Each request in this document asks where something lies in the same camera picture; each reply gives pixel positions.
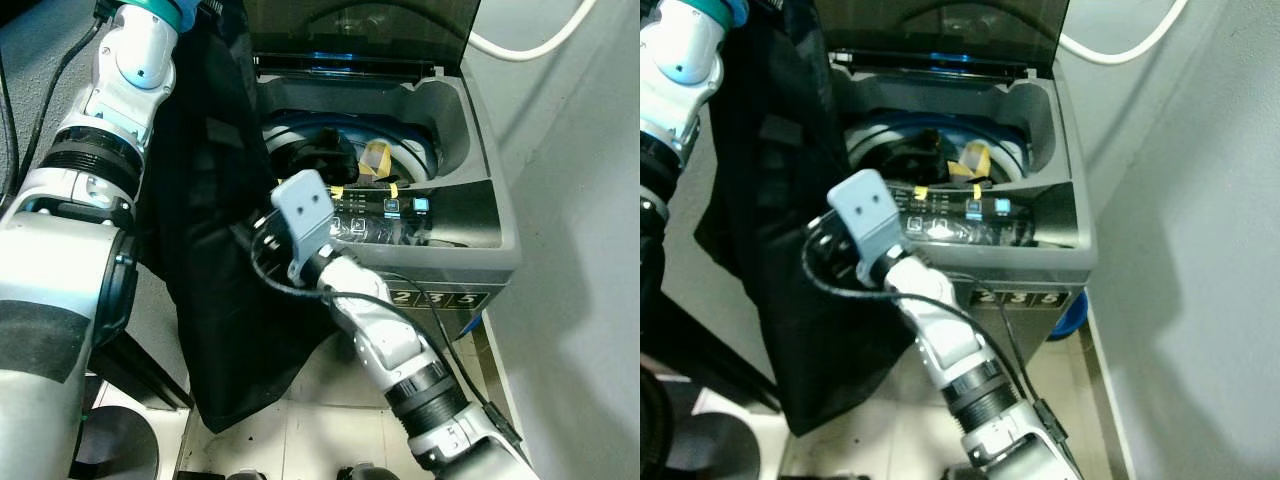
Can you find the dark tinted washer lid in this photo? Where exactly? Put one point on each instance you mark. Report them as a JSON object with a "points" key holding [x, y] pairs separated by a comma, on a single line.
{"points": [[370, 25], [940, 25]]}

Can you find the yellow checked garment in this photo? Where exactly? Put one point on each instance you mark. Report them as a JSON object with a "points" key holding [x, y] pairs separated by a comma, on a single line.
{"points": [[970, 160], [377, 160]]}

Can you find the numbered label strip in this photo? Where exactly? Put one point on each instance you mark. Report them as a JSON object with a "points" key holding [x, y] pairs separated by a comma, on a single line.
{"points": [[440, 299], [1020, 298]]}

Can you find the black door frame post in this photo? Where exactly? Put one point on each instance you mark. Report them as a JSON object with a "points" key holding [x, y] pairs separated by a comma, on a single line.
{"points": [[710, 350], [140, 370]]}

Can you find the white washer drum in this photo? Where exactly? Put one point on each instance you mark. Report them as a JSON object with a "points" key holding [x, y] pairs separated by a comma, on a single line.
{"points": [[1005, 150], [415, 150]]}

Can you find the black foam strip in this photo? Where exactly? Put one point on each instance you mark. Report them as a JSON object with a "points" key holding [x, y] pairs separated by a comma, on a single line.
{"points": [[950, 190], [365, 190]]}

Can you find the left robot leg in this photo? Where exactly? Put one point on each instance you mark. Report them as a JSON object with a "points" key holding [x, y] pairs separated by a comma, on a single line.
{"points": [[247, 475]]}

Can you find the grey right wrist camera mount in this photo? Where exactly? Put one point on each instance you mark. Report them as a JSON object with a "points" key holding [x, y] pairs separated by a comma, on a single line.
{"points": [[305, 210], [868, 210]]}

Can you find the large black garment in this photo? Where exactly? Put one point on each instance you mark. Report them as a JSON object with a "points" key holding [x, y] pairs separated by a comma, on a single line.
{"points": [[230, 250], [800, 250]]}

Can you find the black washer control panel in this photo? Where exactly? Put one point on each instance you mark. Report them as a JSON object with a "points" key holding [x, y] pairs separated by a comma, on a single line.
{"points": [[450, 225], [1020, 225]]}

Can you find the crumpled black garment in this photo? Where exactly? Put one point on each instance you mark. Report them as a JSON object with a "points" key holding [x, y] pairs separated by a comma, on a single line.
{"points": [[325, 155], [912, 155]]}

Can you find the grey top-load washing machine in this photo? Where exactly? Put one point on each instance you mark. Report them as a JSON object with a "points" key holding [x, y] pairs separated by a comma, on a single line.
{"points": [[1060, 230], [480, 230]]}

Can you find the blue plastic basin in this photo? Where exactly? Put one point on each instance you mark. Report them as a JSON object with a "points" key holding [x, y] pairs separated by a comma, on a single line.
{"points": [[473, 325], [1068, 318]]}

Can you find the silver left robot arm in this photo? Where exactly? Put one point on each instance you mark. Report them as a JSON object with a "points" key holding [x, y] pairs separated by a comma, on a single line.
{"points": [[120, 70], [685, 50]]}

